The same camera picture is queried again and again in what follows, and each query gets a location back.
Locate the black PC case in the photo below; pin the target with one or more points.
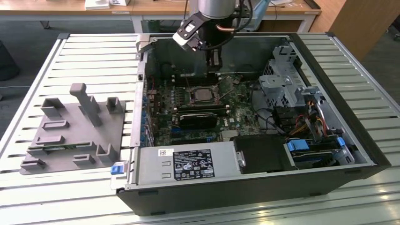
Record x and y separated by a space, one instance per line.
219 199

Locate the green RAM stick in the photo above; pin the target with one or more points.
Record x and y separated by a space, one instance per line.
68 147

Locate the grey power supply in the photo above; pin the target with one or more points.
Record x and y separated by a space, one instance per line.
149 168

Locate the grey parts rack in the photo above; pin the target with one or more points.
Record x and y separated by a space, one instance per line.
77 140

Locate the blue disk carrier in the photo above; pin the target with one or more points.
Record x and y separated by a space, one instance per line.
296 145

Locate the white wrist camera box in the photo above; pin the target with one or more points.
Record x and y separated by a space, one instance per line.
188 32

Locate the silver chipset heatsink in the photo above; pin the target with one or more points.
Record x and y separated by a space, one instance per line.
229 135

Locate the wooden cabinet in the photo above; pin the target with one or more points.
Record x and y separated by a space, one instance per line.
359 23

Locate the silver CPU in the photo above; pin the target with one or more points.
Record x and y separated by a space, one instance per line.
203 94

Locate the black graphics card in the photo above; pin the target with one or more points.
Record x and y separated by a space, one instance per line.
196 120

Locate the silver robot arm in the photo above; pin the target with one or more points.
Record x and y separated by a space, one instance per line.
215 9

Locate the black RAM slot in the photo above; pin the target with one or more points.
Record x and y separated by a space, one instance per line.
203 111
196 83
193 77
201 107

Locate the silver drive cage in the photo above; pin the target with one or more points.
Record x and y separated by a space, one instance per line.
281 82

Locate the blue case latch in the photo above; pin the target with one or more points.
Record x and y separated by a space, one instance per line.
116 170

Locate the green motherboard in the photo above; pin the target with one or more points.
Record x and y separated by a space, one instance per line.
243 117

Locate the CPU socket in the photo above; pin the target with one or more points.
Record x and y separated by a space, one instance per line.
188 93

